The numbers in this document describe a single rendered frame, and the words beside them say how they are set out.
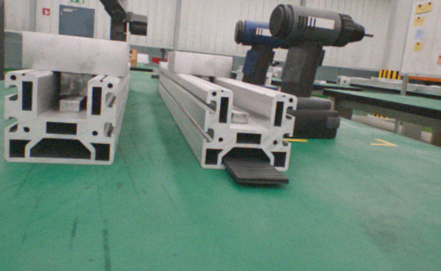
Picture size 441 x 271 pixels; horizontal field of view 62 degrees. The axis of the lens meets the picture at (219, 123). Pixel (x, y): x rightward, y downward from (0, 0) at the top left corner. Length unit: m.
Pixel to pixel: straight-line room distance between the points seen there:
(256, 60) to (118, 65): 0.52
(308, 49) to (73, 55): 0.38
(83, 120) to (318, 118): 0.40
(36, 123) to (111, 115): 0.07
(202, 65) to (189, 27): 11.66
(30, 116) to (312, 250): 0.28
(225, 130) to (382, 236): 0.18
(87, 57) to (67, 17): 11.87
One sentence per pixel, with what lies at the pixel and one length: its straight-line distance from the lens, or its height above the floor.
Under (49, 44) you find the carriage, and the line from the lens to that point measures 0.46.
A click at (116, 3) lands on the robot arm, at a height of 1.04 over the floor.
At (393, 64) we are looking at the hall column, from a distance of 9.02.
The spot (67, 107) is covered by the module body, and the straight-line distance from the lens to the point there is 0.43.
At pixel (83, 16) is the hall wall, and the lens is 12.27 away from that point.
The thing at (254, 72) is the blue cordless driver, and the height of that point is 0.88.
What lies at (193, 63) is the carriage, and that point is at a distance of 0.70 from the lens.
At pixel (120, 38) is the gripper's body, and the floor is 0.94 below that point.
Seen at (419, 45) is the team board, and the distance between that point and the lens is 4.24.
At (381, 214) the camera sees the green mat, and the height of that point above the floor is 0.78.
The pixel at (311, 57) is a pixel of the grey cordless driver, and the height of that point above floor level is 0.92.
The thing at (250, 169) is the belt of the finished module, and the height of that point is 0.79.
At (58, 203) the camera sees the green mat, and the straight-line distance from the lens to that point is 0.30.
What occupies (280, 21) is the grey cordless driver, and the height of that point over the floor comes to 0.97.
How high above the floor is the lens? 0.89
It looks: 9 degrees down
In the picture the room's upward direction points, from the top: 6 degrees clockwise
